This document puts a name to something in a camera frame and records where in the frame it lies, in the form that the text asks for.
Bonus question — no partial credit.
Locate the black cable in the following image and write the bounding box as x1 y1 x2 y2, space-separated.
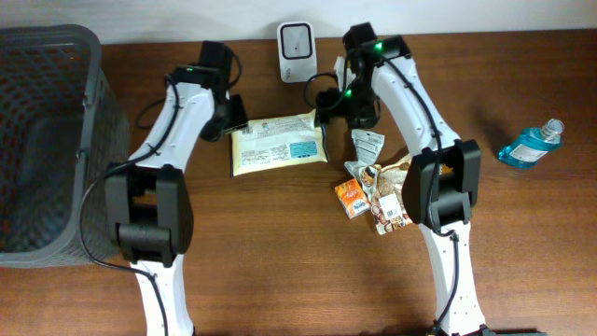
77 74 183 336
302 72 346 113

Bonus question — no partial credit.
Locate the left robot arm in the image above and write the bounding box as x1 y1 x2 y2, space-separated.
101 41 248 335

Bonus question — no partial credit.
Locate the white barcode scanner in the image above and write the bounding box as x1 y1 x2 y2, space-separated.
277 21 317 83

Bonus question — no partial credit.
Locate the grey plastic mesh basket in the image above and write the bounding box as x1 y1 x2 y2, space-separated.
1 24 130 269

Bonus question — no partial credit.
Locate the beige PanTree snack pouch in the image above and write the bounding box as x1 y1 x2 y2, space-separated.
358 154 412 235

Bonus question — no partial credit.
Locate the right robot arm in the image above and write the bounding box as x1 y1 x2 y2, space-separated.
315 22 489 335

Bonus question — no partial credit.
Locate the left black cable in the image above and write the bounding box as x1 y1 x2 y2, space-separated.
77 74 183 336

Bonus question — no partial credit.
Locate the silver foil snack packet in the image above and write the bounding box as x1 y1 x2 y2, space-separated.
344 129 384 179

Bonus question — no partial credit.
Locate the right black cable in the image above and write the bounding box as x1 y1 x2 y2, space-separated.
302 72 346 113

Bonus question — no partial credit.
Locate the small orange snack packet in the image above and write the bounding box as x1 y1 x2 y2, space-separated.
334 178 370 218

